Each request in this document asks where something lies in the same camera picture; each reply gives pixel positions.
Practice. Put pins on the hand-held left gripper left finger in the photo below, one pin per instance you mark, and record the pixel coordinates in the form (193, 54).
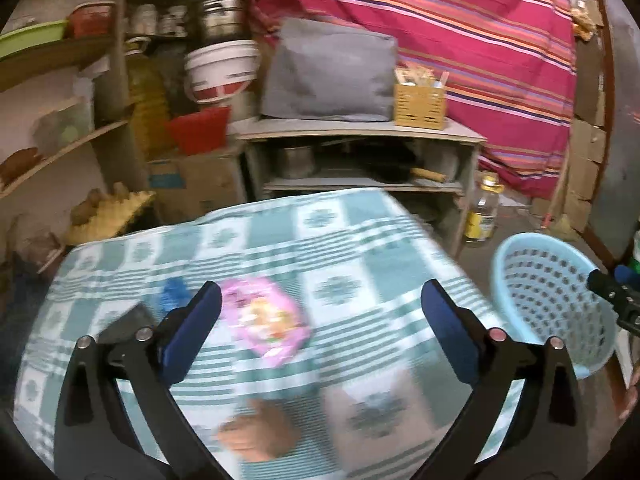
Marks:
(192, 330)

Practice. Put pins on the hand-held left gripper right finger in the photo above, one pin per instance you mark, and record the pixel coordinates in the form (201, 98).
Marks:
(450, 330)

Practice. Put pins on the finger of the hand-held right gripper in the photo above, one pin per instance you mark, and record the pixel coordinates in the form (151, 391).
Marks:
(624, 275)
(615, 297)

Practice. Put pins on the pink printed packet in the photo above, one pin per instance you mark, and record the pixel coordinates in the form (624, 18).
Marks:
(265, 320)

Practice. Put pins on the light blue plastic basket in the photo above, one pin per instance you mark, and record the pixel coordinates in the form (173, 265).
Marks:
(540, 310)

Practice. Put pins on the small blue wrapper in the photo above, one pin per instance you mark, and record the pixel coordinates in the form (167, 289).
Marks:
(175, 295)

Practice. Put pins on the small black box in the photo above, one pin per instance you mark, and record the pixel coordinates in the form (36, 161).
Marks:
(130, 325)

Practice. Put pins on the clear oil bottle yellow label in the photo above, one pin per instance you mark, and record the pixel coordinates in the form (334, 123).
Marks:
(482, 215)

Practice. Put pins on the green white checked tablecloth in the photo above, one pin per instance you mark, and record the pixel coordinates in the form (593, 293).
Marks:
(350, 240)

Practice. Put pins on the yellow egg tray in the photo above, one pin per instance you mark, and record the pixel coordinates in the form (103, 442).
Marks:
(110, 217)

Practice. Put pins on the cardboard box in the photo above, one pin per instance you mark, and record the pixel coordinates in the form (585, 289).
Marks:
(200, 185)

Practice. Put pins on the brown potato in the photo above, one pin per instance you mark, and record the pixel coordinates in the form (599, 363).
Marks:
(121, 191)
(85, 207)

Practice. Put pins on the small steel pot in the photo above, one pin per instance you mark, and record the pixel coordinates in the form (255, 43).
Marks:
(295, 162)

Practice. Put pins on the red plastic basin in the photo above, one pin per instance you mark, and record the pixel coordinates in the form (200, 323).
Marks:
(197, 130)

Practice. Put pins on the low wooden cabinet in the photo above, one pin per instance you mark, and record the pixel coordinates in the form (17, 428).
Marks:
(350, 130)

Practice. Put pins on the yellow utensil holder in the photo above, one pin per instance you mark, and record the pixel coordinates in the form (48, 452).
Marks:
(420, 107)

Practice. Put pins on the large yellow oil bottle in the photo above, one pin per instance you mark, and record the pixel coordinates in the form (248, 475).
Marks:
(147, 105)

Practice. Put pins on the reddish brown bundle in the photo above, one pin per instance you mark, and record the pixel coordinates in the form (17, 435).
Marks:
(20, 165)

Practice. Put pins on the clear plastic container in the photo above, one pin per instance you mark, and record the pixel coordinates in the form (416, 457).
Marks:
(65, 127)

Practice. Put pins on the wooden shelf unit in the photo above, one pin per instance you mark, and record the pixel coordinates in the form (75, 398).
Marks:
(117, 85)

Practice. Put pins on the bundle of wooden utensils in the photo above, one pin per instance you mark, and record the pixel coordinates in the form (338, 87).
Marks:
(420, 75)

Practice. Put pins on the small yellow hanging bag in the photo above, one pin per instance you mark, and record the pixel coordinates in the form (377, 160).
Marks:
(582, 20)

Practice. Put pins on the white plastic bucket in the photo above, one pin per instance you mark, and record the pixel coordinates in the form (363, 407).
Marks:
(220, 67)

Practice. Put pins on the grey cushion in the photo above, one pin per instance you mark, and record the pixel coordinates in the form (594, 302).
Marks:
(330, 75)

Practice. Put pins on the red striped curtain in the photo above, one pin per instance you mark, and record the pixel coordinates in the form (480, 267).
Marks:
(475, 35)

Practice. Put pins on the glass jar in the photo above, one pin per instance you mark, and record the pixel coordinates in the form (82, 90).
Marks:
(173, 21)
(144, 20)

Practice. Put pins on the steel cooking pot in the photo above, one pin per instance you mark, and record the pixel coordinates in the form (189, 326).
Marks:
(222, 17)

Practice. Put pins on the small red basket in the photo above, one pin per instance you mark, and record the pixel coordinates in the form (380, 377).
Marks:
(92, 20)

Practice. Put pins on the green plastic tray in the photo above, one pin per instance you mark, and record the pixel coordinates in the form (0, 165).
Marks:
(30, 40)

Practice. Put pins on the cardboard wall panels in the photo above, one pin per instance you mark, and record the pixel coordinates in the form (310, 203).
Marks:
(585, 150)

